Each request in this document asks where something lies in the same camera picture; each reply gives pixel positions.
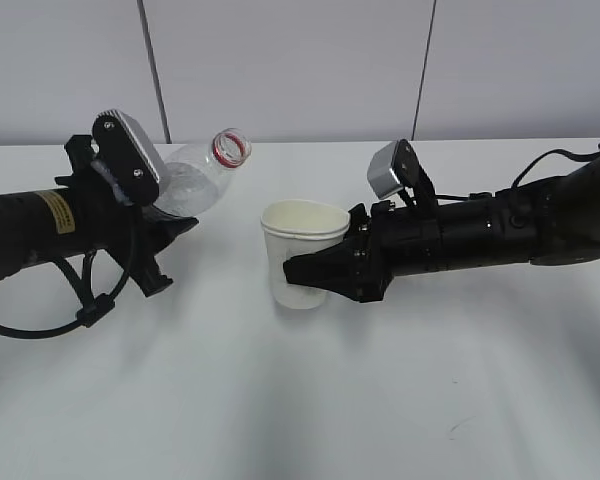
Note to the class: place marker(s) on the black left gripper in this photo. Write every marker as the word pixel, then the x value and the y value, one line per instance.
pixel 131 235

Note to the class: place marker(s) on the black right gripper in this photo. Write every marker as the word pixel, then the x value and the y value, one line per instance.
pixel 381 244

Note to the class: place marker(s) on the white paper cup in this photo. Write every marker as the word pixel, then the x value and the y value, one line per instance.
pixel 295 227

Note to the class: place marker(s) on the clear plastic water bottle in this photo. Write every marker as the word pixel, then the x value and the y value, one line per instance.
pixel 199 174

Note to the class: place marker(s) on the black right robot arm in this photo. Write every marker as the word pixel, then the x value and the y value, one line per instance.
pixel 552 221

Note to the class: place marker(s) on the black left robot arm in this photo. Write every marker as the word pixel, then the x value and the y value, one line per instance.
pixel 36 227

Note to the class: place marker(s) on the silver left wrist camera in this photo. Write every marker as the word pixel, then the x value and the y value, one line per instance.
pixel 130 157

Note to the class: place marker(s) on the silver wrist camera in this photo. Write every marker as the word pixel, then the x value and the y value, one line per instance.
pixel 396 168
pixel 130 157

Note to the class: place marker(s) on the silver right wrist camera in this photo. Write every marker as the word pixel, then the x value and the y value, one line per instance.
pixel 396 168

